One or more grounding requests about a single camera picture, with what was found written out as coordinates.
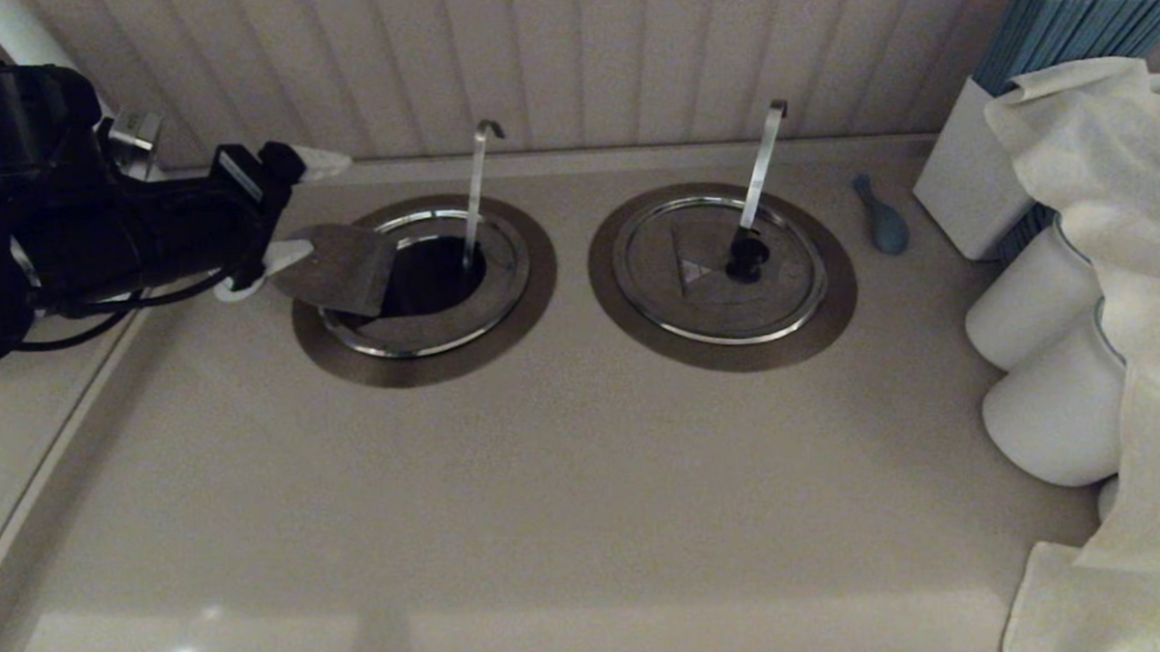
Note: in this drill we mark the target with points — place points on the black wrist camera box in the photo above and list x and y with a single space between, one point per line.
242 174

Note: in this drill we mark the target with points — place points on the hinged steel lid black knob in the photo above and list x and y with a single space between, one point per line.
695 312
506 290

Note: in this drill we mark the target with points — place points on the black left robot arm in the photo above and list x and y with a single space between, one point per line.
36 229

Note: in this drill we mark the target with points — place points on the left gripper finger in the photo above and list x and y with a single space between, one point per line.
319 161
288 254

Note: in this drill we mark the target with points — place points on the white rectangular holder box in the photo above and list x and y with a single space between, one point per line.
961 178

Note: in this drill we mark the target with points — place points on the small blue spoon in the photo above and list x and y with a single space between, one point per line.
890 230

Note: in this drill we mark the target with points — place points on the blue straws bundle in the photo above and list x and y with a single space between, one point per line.
1071 19

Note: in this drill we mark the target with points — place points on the bronze round well collar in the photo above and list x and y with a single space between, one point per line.
726 359
427 372

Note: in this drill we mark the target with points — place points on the white cotton cloth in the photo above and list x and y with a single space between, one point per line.
1111 616
1151 248

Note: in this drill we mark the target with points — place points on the long white round pole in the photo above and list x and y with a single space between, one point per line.
15 27

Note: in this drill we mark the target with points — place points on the white jar with blue rim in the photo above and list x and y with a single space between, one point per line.
1023 310
1056 416

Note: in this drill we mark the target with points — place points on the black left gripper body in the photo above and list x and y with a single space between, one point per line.
191 229

